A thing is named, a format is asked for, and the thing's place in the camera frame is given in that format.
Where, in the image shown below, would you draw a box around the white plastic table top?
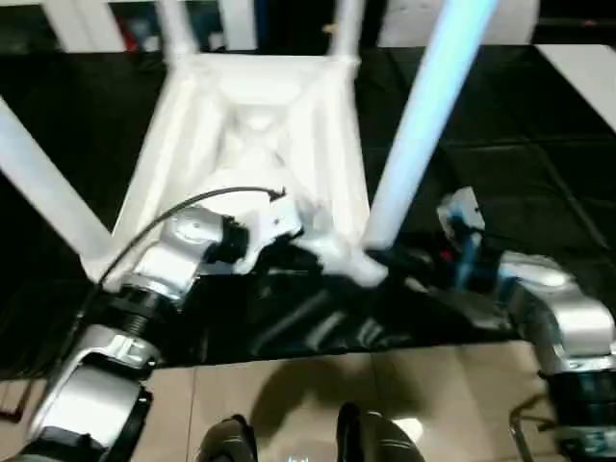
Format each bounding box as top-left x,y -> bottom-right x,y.
90,52 -> 388,292

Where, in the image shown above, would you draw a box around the black work mat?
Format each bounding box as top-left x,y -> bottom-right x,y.
0,43 -> 616,372

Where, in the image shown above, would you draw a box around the dark right robot foot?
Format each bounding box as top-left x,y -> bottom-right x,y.
336,405 -> 426,462

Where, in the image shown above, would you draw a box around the black cabinet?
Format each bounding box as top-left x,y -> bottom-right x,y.
258,0 -> 386,59

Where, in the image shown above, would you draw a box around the white flat sheet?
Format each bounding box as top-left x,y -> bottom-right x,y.
539,44 -> 616,128

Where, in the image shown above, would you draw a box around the white plastic bag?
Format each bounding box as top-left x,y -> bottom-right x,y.
379,0 -> 542,49

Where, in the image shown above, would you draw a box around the small bottles on shelf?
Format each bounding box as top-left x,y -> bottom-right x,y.
114,8 -> 228,55

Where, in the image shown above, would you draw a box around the white cabinet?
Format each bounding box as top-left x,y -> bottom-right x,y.
0,0 -> 263,56

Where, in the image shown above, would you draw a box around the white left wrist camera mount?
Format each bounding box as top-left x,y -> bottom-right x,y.
235,187 -> 306,277

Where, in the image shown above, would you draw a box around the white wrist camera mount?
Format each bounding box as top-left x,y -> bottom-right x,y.
235,187 -> 306,277
435,187 -> 487,292

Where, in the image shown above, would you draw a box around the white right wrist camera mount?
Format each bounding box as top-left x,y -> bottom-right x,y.
435,187 -> 487,292

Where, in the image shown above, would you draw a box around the chrome tube frame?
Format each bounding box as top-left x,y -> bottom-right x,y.
507,393 -> 561,462

